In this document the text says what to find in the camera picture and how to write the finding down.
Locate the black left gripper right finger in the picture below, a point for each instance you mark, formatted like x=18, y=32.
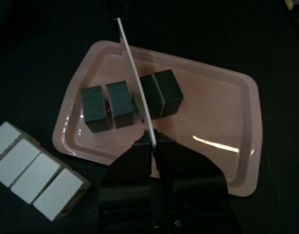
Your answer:
x=197, y=182

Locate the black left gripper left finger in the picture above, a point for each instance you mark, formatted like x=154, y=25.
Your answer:
x=125, y=182

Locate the dark green sushi slice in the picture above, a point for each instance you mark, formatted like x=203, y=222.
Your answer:
x=121, y=103
x=169, y=91
x=94, y=109
x=153, y=96

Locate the pink plastic tray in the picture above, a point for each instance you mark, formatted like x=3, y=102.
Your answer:
x=213, y=122

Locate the white toy knife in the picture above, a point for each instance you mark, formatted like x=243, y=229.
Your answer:
x=136, y=76

